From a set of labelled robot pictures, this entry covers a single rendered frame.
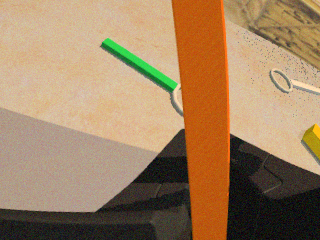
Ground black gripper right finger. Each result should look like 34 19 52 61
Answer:
225 133 320 240

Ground yellow rectangular block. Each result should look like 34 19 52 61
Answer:
303 124 320 159

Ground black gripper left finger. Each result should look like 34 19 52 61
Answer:
0 128 193 240

